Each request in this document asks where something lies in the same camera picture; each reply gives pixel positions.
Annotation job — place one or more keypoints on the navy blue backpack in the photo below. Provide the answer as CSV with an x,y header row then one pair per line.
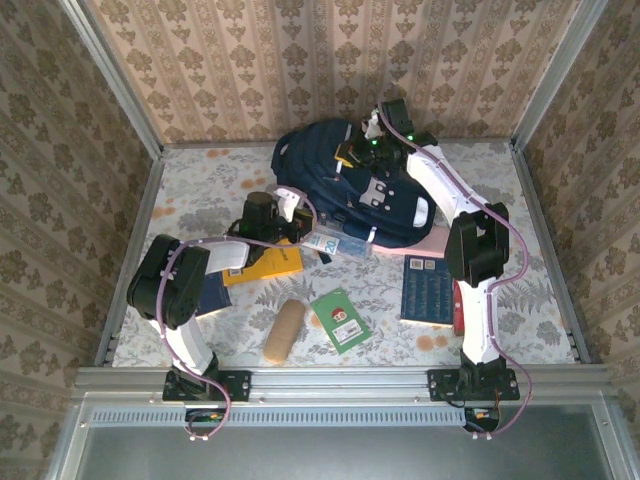
x,y
310,165

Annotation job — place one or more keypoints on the yellow book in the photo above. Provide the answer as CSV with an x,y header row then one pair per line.
x,y
280,265

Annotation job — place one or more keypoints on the clear plastic supply pack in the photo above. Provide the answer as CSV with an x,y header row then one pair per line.
x,y
350,246

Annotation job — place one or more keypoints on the small dark navy book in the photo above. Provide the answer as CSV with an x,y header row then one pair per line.
x,y
215,295

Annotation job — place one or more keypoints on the green notebook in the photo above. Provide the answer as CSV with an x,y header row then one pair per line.
x,y
337,320

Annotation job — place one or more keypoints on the tan cylindrical pencil case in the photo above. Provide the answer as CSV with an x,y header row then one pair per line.
x,y
282,330

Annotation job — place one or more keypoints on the pink case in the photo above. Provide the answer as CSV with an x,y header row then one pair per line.
x,y
435,240

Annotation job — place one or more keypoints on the blue book with gold text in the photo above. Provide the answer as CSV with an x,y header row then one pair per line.
x,y
425,290

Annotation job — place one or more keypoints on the red box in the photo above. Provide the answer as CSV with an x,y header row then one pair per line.
x,y
457,310

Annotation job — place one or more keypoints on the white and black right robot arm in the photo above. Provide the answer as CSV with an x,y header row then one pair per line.
x,y
475,320

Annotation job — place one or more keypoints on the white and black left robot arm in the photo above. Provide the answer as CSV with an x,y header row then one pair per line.
x,y
192,350

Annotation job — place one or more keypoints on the grey metal panel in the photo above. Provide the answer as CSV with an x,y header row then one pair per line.
x,y
325,455

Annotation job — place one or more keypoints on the aluminium side rail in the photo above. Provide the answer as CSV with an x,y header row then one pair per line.
x,y
537,215
150,195

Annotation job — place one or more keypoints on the aluminium cross rail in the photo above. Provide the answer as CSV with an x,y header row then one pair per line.
x,y
340,382

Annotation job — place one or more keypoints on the aluminium frame post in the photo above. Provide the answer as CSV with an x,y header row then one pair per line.
x,y
555,70
115,80

